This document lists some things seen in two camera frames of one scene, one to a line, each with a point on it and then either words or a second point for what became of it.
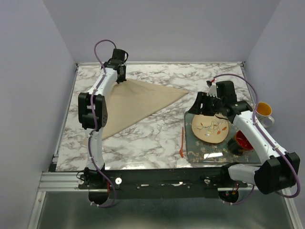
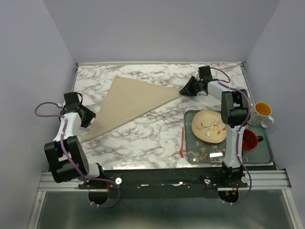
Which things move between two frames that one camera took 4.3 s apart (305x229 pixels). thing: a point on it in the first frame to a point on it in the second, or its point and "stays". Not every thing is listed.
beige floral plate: x=211 y=129 stays
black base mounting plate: x=160 y=183 stays
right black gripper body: x=210 y=104 to x=193 y=87
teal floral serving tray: x=198 y=152 stays
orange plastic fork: x=181 y=151 stays
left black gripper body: x=122 y=78 to x=88 y=114
